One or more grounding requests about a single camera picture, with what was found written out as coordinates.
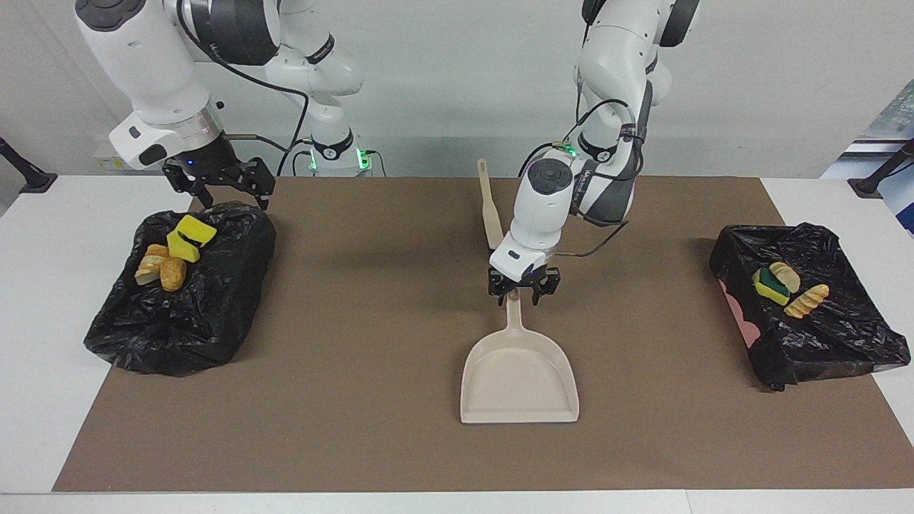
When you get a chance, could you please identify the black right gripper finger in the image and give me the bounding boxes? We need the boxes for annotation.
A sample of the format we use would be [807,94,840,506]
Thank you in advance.
[239,158,277,212]
[162,163,214,210]

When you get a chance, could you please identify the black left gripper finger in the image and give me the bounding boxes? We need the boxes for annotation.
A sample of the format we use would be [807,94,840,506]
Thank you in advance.
[526,266,561,306]
[488,268,516,306]

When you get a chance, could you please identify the beige hand brush black bristles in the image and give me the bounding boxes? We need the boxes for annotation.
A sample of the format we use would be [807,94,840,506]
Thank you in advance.
[476,158,505,251]

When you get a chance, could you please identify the yellow green sponge piece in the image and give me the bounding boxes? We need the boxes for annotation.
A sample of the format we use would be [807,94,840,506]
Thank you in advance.
[166,230,203,263]

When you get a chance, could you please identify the beige plastic dustpan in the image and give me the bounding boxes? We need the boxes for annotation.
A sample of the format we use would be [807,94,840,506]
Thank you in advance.
[460,291,581,425]

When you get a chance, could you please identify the orange toy croissant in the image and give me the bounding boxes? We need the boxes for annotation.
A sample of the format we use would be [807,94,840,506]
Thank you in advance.
[783,283,830,319]
[134,244,171,286]

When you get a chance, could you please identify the brown toy bread roll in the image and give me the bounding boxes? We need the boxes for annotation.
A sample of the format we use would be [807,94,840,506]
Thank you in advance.
[159,258,188,293]

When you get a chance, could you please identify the cream foam chunk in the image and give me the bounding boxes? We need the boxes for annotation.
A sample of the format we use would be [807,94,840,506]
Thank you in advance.
[769,261,802,295]

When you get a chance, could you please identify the black plastic trash bag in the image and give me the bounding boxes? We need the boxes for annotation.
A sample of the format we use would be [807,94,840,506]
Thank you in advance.
[709,222,911,392]
[83,202,277,377]

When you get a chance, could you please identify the pink plastic bin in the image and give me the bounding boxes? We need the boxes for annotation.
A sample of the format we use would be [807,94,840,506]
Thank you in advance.
[718,278,763,351]

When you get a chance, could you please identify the brown table mat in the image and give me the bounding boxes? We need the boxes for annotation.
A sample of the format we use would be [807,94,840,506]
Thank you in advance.
[51,176,914,493]

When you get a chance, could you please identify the white wall socket box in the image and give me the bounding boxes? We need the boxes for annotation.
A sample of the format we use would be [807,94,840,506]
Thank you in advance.
[94,146,144,172]

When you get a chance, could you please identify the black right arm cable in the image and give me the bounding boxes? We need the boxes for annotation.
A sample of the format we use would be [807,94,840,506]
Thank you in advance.
[175,0,315,177]

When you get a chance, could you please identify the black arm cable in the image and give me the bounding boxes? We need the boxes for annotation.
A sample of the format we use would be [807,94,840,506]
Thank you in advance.
[175,0,315,177]
[518,99,645,258]

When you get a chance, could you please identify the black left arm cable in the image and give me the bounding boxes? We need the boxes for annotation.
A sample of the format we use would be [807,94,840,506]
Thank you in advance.
[518,99,645,258]

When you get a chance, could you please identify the black camera stand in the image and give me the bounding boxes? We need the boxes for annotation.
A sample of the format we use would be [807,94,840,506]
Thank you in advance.
[0,136,58,195]
[848,138,914,198]

